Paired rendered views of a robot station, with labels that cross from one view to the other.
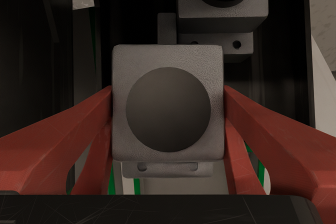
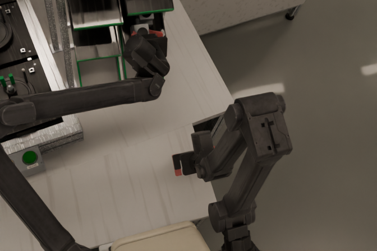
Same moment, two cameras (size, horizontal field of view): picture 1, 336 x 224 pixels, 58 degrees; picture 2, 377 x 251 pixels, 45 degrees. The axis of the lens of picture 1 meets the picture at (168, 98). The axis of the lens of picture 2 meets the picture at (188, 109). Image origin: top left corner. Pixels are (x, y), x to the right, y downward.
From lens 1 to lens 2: 125 cm
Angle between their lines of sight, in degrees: 17
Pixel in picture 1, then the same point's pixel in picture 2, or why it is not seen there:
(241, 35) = (150, 21)
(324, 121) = (192, 50)
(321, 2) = not seen: outside the picture
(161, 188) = (129, 73)
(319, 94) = (189, 38)
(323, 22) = not seen: outside the picture
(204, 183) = not seen: hidden behind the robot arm
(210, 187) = not seen: hidden behind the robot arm
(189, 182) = not seen: hidden behind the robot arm
